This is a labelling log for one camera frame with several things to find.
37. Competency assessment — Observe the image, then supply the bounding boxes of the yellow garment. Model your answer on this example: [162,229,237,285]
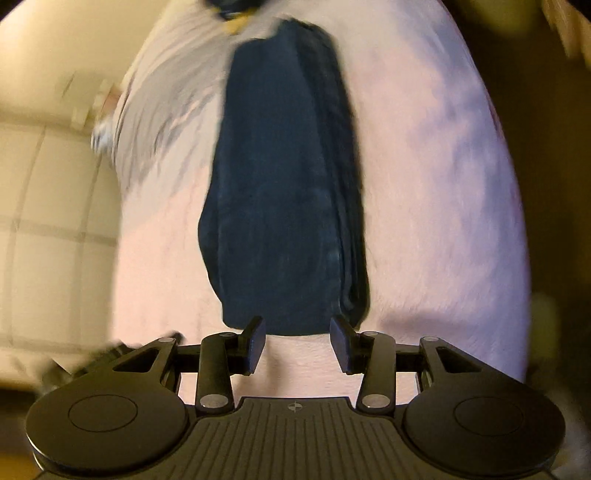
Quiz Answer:
[222,16,254,37]

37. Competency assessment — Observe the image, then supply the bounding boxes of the dark blue denim jeans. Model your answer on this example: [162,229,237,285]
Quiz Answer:
[198,18,372,337]

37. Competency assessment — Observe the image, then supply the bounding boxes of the navy cartoon print fleece garment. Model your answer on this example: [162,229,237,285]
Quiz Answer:
[203,0,273,20]

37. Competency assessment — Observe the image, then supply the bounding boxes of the light blue cloth bundle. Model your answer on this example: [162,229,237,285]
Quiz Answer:
[90,113,118,155]

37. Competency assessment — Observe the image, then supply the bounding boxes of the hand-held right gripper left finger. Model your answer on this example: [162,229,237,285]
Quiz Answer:
[113,316,267,414]

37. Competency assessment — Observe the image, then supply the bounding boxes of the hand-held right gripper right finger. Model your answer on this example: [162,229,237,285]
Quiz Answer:
[329,315,483,414]

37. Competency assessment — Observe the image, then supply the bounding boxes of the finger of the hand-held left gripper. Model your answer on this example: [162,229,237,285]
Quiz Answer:
[42,329,182,387]

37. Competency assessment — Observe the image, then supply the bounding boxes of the bed with striped cover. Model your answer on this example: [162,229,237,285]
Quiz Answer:
[111,0,532,402]

